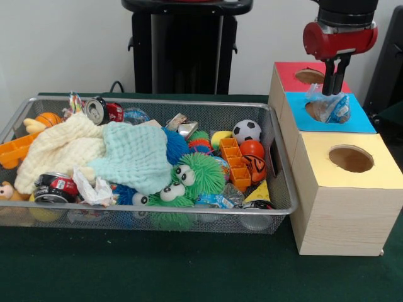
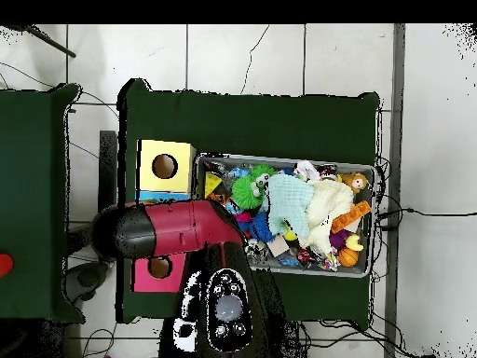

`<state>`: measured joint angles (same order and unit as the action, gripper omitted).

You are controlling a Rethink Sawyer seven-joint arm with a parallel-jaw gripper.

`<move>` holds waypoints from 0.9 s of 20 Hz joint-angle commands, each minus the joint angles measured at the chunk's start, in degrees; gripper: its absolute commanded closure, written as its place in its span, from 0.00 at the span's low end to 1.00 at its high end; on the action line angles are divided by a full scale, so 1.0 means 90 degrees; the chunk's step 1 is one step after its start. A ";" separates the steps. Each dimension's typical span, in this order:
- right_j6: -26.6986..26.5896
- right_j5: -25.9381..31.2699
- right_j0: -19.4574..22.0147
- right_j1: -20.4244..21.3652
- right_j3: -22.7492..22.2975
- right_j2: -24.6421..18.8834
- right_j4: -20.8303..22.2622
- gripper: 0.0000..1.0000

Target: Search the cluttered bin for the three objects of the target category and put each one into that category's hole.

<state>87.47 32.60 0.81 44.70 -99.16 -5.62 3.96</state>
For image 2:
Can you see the mint green muslin cloth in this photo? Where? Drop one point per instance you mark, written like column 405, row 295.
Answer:
column 291, row 201

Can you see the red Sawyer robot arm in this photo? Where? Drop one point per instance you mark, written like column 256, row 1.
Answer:
column 186, row 227

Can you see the wooden box with three holes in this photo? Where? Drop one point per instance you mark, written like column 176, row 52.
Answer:
column 179, row 168

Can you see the shallow clear mesh bin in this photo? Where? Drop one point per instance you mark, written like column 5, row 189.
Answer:
column 370, row 224

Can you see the large green spiky ball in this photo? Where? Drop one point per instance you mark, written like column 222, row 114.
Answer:
column 247, row 192

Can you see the yellow cheese wedge toy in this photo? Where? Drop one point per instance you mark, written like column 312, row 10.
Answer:
column 212, row 183

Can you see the small green spiky ball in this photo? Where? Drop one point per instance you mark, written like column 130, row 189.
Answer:
column 262, row 171

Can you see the blue spiky rubber ball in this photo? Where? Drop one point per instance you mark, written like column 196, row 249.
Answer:
column 261, row 227

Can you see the cream muslin cloth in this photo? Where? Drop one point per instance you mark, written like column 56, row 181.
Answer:
column 328, row 209

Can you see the orange plastic toy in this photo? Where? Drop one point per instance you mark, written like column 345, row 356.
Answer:
column 350, row 217

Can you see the small brown plush doll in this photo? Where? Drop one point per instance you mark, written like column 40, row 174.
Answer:
column 358, row 181

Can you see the small orange basketball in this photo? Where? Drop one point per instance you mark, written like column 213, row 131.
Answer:
column 348, row 257

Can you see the green cloth side table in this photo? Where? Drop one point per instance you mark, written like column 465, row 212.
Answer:
column 37, row 224

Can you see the small red round object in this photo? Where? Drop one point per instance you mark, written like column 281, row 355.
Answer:
column 4, row 265

